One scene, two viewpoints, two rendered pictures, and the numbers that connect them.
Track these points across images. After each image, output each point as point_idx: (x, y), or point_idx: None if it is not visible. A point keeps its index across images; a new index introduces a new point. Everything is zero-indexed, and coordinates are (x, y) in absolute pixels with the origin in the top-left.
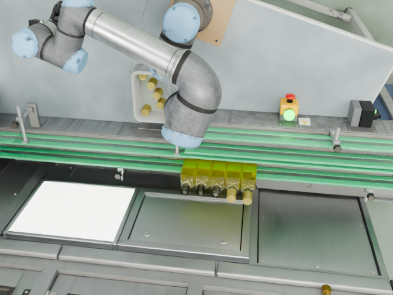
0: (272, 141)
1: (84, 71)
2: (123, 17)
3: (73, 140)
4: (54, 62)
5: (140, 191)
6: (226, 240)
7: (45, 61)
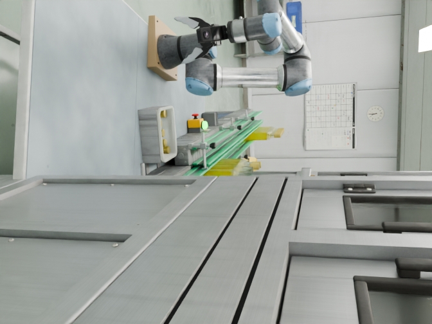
0: (224, 135)
1: (111, 128)
2: (128, 62)
3: None
4: (278, 41)
5: None
6: None
7: (274, 41)
